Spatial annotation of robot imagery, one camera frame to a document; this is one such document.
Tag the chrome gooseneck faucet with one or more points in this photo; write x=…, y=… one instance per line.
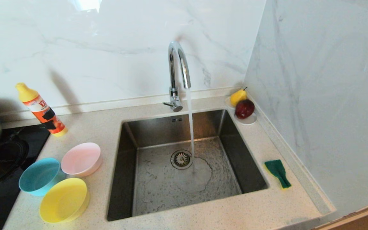
x=172, y=74

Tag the green and yellow sponge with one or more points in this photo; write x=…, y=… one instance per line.
x=276, y=169

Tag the orange dish soap bottle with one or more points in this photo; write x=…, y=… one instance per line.
x=40, y=107

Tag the blue plastic bowl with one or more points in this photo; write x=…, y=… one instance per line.
x=40, y=177

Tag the metal sink drain strainer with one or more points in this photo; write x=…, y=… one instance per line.
x=180, y=159

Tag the stainless steel sink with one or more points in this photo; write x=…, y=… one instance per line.
x=158, y=191

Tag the yellow pear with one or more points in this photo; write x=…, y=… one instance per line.
x=237, y=97

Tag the red apple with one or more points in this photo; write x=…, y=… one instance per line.
x=244, y=109

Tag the small white dish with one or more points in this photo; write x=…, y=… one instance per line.
x=249, y=121

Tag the pink plastic bowl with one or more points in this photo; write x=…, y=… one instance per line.
x=81, y=159

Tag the yellow plastic bowl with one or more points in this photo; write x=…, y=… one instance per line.
x=64, y=200

